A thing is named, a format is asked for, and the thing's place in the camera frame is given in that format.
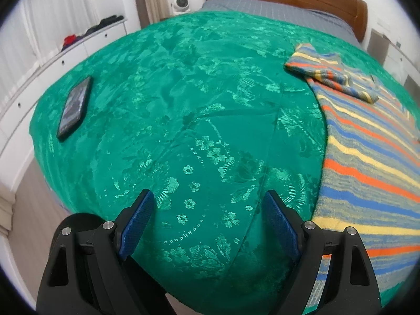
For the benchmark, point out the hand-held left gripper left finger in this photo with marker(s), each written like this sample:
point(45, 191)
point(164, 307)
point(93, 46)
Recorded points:
point(137, 226)

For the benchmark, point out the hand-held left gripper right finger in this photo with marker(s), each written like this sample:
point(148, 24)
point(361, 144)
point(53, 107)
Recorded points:
point(282, 226)

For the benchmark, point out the striped knit sweater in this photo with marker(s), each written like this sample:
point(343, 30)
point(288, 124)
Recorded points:
point(361, 144)

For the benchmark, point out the dark clothes pile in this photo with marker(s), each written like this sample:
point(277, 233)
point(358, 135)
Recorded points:
point(105, 23)

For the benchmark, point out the black smartphone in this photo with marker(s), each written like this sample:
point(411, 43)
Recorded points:
point(73, 108)

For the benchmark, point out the green floral blanket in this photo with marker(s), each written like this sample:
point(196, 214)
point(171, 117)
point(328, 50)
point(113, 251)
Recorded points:
point(197, 105)

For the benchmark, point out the white drawer cabinet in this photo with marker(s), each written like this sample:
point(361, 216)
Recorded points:
point(49, 69)

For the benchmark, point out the red cloth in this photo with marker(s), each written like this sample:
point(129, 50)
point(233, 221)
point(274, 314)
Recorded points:
point(69, 40)

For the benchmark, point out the white bedside cabinet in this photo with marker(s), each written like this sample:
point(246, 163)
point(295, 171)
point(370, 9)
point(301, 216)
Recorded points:
point(393, 55)

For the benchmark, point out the grey bed sheet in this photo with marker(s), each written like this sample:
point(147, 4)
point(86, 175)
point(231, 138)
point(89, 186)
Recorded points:
point(262, 10)

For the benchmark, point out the white sheer curtain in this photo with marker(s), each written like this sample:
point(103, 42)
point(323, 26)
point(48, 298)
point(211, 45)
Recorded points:
point(72, 3)

